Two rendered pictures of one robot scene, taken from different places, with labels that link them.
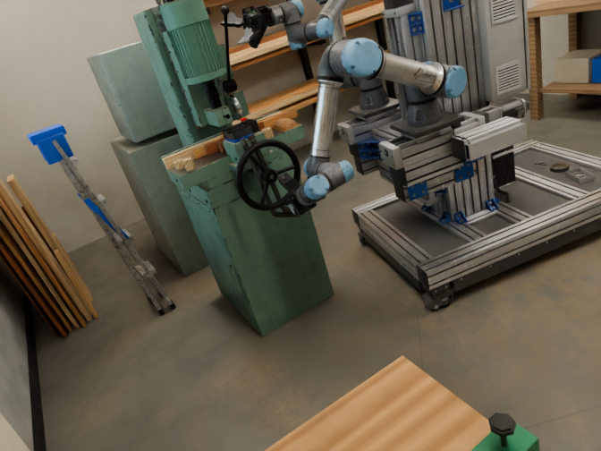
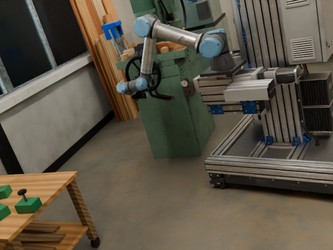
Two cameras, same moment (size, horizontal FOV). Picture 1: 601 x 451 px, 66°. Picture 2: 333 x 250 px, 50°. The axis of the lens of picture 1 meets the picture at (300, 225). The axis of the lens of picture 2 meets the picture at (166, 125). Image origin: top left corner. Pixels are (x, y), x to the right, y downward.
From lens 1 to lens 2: 1.99 m
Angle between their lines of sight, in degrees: 45
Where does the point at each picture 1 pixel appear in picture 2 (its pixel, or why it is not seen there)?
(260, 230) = (155, 101)
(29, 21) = not seen: outside the picture
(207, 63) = (138, 8)
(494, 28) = (288, 10)
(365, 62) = (139, 30)
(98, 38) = not seen: outside the picture
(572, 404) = not seen: outside the picture
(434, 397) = (55, 186)
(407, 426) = (40, 188)
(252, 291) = (149, 132)
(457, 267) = (224, 166)
